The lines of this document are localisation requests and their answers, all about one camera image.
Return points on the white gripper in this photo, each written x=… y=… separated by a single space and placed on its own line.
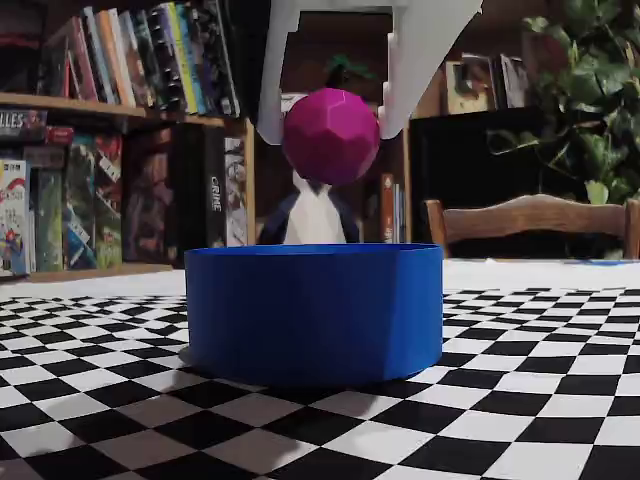
x=429 y=60

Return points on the pink faceted ball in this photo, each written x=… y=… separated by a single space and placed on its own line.
x=330 y=135

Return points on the pale sketch game box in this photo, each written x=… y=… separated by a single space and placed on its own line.
x=236 y=200

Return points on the black Crime game box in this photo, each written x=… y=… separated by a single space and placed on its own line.
x=214 y=200

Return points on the dark purple game box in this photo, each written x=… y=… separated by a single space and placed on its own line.
x=147 y=200

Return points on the blue round box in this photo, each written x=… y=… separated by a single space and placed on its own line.
x=315 y=315

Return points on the green red game box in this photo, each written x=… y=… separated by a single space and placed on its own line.
x=109 y=200

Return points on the teal game box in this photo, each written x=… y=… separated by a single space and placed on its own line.
x=79 y=210

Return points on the Citadelles game box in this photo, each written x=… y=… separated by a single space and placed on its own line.
x=20 y=125

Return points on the dark green game box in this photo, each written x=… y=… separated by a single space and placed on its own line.
x=46 y=225

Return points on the white cartoon game box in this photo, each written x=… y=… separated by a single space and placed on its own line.
x=14 y=215

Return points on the dark green bonsai model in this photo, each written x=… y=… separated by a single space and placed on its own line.
x=352 y=70

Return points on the framed cartoon picture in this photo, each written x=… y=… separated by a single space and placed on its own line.
x=467 y=85

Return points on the wooden shelf with black doors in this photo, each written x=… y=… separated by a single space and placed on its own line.
x=450 y=160

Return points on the orange spine book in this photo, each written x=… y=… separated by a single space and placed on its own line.
x=388 y=210

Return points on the thin light blue book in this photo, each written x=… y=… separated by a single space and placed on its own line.
x=400 y=215

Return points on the yellow green book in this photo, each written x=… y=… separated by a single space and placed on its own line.
x=184 y=60

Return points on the light wooden bookshelf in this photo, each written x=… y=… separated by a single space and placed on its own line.
x=250 y=200

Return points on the white upright book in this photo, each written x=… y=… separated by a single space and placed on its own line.
x=512 y=80

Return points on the orange cover book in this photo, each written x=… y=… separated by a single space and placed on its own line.
x=116 y=60

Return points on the brown wooden chair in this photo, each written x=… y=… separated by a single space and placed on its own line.
x=530 y=220

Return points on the green leafy pothos plant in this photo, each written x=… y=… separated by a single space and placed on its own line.
x=590 y=100

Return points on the pink red book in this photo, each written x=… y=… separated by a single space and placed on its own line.
x=82 y=60

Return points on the blue tape strip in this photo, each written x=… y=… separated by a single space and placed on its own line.
x=597 y=261

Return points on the black white checkered mat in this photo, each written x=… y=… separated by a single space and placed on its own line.
x=500 y=400

